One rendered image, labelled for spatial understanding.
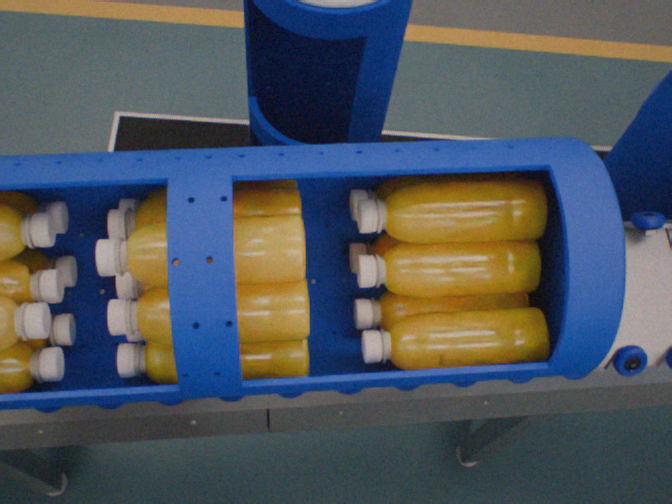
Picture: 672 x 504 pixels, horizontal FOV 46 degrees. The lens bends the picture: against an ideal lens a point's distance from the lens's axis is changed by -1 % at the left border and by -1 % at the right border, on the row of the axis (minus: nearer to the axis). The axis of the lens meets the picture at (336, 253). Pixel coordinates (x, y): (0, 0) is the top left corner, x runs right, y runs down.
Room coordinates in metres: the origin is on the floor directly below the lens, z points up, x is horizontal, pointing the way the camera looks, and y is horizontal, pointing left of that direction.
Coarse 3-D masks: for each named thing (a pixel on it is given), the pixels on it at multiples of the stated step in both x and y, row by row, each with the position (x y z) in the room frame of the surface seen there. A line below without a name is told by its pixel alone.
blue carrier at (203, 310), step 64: (64, 192) 0.41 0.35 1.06; (128, 192) 0.43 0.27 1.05; (192, 192) 0.35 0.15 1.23; (320, 192) 0.48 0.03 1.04; (576, 192) 0.43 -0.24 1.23; (192, 256) 0.29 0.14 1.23; (320, 256) 0.42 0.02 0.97; (576, 256) 0.36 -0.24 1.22; (192, 320) 0.23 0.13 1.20; (320, 320) 0.34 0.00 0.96; (576, 320) 0.31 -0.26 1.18; (64, 384) 0.19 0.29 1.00; (128, 384) 0.20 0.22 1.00; (192, 384) 0.19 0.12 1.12; (256, 384) 0.20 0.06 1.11; (320, 384) 0.22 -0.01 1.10; (384, 384) 0.23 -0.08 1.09
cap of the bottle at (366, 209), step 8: (360, 200) 0.43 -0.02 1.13; (368, 200) 0.43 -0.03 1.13; (360, 208) 0.42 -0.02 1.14; (368, 208) 0.42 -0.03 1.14; (360, 216) 0.41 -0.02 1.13; (368, 216) 0.41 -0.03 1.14; (376, 216) 0.41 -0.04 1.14; (360, 224) 0.40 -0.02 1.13; (368, 224) 0.40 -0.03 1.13; (376, 224) 0.41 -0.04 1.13; (360, 232) 0.40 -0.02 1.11; (368, 232) 0.40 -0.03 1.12
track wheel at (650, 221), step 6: (636, 216) 0.57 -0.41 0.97; (642, 216) 0.57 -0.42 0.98; (648, 216) 0.57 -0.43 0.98; (654, 216) 0.57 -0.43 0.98; (660, 216) 0.57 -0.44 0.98; (636, 222) 0.56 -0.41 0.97; (642, 222) 0.56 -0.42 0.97; (648, 222) 0.56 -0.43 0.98; (654, 222) 0.56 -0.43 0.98; (660, 222) 0.56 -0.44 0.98; (642, 228) 0.56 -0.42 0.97; (648, 228) 0.55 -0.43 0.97; (654, 228) 0.56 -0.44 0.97
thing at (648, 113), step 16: (656, 96) 1.03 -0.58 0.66; (640, 112) 1.05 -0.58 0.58; (656, 112) 1.00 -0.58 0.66; (640, 128) 1.01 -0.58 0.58; (656, 128) 0.97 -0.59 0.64; (624, 144) 1.02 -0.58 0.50; (640, 144) 0.98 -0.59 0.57; (656, 144) 0.95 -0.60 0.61; (608, 160) 1.03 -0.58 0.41; (624, 160) 0.99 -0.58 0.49; (640, 160) 0.96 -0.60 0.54; (656, 160) 0.93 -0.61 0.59; (624, 176) 0.96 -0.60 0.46; (640, 176) 0.94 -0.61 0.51; (656, 176) 0.92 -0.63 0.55; (624, 192) 0.94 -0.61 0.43; (640, 192) 0.92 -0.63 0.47; (656, 192) 0.91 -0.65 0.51; (624, 208) 0.92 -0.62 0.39; (640, 208) 0.91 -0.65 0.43; (656, 208) 0.89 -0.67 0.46
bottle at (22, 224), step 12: (0, 204) 0.34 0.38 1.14; (0, 216) 0.32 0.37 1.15; (12, 216) 0.33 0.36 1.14; (24, 216) 0.34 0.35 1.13; (0, 228) 0.31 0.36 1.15; (12, 228) 0.31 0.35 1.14; (24, 228) 0.32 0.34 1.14; (0, 240) 0.30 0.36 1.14; (12, 240) 0.30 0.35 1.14; (24, 240) 0.31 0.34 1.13; (0, 252) 0.29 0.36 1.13; (12, 252) 0.29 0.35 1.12
